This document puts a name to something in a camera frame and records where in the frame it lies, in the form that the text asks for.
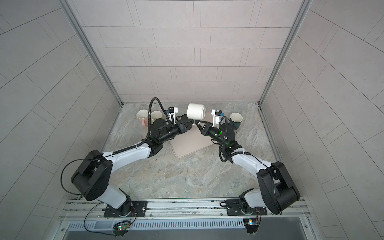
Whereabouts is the right circuit board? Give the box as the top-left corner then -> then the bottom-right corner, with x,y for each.
243,218 -> 261,235

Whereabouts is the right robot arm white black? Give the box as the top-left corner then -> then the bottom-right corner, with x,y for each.
195,121 -> 301,215

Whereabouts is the light green mug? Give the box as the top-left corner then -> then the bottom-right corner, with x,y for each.
151,111 -> 163,124

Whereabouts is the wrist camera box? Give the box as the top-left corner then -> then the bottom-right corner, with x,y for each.
166,107 -> 178,124
211,109 -> 225,127

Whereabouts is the dark green mug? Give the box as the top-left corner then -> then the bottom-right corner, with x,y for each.
230,113 -> 243,130

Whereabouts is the beige rectangular tray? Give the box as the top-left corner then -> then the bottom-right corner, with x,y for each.
170,126 -> 213,158

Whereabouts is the white mug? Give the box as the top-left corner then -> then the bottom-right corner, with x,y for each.
187,103 -> 206,121

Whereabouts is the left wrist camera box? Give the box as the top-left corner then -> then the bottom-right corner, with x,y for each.
166,107 -> 178,124

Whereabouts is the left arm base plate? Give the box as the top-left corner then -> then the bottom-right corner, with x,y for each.
102,201 -> 148,218

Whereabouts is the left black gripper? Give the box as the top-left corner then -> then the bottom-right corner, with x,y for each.
157,120 -> 194,145

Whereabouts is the white vent grille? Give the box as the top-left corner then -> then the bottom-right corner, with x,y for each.
67,218 -> 245,232

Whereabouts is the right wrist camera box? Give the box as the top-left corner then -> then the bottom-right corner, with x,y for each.
211,109 -> 225,127

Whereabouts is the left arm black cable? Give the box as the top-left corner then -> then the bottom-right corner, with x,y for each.
59,96 -> 172,197

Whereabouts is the left circuit board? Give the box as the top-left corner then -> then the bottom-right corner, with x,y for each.
112,221 -> 132,237

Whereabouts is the black mug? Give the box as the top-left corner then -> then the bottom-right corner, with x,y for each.
181,114 -> 194,124

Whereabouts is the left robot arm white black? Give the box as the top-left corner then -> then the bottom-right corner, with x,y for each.
71,119 -> 193,216

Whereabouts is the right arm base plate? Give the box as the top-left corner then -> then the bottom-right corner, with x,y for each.
220,199 -> 268,216

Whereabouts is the pink mug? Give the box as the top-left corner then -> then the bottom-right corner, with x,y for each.
136,109 -> 149,127

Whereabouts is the circuit board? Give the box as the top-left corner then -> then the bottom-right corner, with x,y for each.
112,221 -> 132,237
243,218 -> 261,235

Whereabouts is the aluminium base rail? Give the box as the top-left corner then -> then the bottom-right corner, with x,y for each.
59,198 -> 311,221

